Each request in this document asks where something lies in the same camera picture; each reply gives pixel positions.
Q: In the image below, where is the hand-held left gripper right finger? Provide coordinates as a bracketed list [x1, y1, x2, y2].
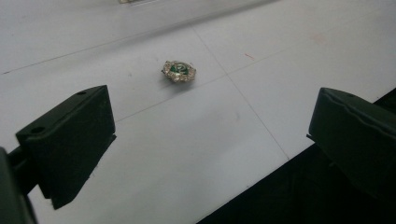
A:
[306, 87, 396, 203]

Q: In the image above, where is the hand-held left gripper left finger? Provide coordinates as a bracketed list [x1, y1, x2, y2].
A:
[16, 85, 118, 210]

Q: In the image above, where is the small foil wrapper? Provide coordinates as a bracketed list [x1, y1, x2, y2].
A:
[161, 60, 197, 83]

